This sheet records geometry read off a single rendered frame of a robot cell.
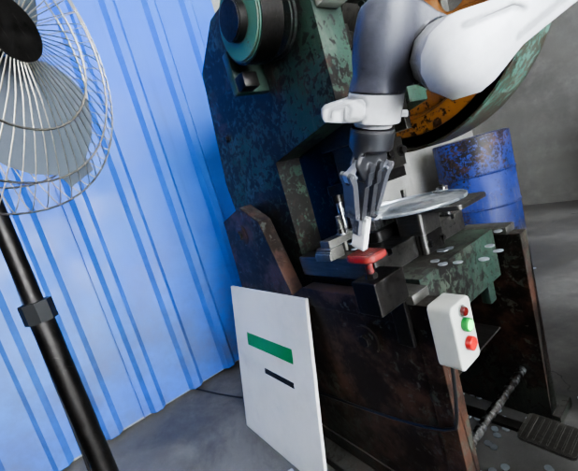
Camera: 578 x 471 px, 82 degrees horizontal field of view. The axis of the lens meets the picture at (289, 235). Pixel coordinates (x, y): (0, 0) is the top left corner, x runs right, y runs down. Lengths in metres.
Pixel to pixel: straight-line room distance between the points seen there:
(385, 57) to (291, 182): 0.61
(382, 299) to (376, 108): 0.35
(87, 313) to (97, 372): 0.28
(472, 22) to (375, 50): 0.13
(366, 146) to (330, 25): 0.42
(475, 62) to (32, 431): 1.95
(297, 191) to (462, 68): 0.71
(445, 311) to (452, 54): 0.44
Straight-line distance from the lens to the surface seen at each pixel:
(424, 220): 0.95
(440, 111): 1.29
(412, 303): 0.75
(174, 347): 1.95
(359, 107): 0.56
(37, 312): 0.80
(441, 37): 0.49
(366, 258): 0.65
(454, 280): 0.94
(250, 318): 1.34
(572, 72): 4.21
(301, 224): 1.08
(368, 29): 0.56
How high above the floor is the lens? 0.93
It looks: 9 degrees down
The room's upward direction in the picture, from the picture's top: 16 degrees counter-clockwise
